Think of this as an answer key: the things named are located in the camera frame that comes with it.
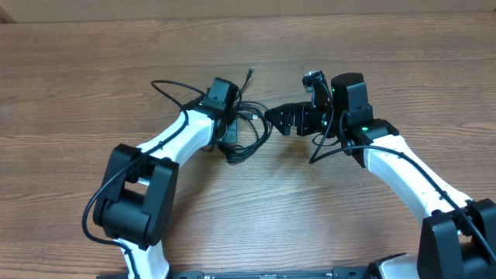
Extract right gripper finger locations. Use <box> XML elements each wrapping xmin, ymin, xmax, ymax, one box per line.
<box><xmin>273</xmin><ymin>115</ymin><xmax>305</xmax><ymax>136</ymax></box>
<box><xmin>264</xmin><ymin>102</ymin><xmax>305</xmax><ymax>125</ymax></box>

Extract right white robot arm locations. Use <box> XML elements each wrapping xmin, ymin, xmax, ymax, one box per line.
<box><xmin>265</xmin><ymin>71</ymin><xmax>495</xmax><ymax>278</ymax></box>

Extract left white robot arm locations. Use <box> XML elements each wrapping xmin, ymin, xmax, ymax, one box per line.
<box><xmin>81</xmin><ymin>77</ymin><xmax>239</xmax><ymax>278</ymax></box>

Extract black cable bundle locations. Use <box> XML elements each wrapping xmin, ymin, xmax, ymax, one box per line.
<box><xmin>215</xmin><ymin>66</ymin><xmax>273</xmax><ymax>165</ymax></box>

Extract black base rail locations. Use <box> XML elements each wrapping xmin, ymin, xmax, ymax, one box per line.
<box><xmin>166</xmin><ymin>267</ymin><xmax>370</xmax><ymax>279</ymax></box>

